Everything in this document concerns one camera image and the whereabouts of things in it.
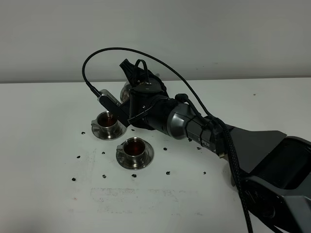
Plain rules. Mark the teapot steel saucer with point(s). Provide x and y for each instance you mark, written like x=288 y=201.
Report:
x=232 y=178

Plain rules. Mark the stainless steel teacup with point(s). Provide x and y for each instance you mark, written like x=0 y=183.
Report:
x=133 y=148
x=105 y=122

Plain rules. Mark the rear stainless steel teacup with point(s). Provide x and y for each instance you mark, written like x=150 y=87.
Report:
x=105 y=122

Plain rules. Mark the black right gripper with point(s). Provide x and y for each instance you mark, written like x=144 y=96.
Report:
x=160 y=106

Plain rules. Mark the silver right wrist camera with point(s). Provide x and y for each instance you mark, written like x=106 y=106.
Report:
x=106 y=99

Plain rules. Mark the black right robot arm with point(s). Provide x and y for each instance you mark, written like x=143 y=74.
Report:
x=271 y=170

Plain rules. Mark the rear steel saucer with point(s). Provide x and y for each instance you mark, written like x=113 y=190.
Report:
x=109 y=136

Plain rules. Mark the front stainless steel teacup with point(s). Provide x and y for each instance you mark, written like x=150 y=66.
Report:
x=133 y=148

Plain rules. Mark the front steel saucer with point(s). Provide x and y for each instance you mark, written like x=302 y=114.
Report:
x=141 y=163

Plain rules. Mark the stainless steel teapot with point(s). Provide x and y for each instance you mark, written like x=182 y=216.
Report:
x=125 y=92

